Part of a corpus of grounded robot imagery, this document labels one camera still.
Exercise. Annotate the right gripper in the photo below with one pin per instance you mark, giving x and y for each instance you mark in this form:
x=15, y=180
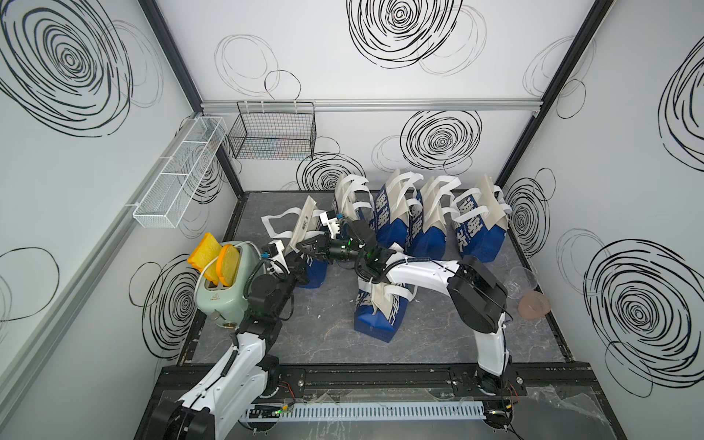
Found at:
x=324, y=249

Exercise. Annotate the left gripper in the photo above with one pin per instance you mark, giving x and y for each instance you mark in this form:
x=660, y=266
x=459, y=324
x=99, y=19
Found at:
x=296, y=270

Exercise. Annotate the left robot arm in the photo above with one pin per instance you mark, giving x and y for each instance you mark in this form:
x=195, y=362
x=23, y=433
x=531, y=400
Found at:
x=212, y=408

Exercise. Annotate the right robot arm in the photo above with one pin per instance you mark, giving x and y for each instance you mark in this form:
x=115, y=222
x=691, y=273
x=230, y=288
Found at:
x=386, y=275

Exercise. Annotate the front yellow toast slice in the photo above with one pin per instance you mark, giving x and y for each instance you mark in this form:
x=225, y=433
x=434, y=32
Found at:
x=227, y=265

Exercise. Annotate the yellow toast slice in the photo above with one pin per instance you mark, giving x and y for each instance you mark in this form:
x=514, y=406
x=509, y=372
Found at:
x=227, y=265
x=207, y=250

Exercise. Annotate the rear yellow toast slice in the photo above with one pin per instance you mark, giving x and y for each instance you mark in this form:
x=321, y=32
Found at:
x=207, y=250

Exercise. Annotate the clear plastic cup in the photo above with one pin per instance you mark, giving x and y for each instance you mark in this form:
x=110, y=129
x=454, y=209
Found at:
x=519, y=282

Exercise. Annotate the pink plastic cup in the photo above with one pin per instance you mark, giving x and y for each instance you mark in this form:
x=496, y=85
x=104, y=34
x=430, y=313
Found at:
x=534, y=305

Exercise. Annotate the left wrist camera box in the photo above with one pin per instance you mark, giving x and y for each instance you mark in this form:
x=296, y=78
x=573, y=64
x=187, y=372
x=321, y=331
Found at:
x=273, y=253

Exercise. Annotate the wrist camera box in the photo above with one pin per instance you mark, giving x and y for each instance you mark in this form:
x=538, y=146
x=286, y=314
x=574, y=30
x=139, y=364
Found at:
x=333, y=222
x=273, y=253

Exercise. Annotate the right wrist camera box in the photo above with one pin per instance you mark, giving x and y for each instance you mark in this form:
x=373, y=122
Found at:
x=333, y=222

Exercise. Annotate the black wire basket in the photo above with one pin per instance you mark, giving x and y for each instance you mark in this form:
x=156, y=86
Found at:
x=273, y=131

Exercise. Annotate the slotted grey cable duct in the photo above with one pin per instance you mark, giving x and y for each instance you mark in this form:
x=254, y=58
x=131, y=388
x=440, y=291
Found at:
x=368, y=412

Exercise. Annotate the white wire mesh shelf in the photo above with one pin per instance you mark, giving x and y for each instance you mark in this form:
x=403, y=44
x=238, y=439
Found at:
x=169, y=196

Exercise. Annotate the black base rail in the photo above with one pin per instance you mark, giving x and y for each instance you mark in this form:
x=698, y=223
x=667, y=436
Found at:
x=305, y=381

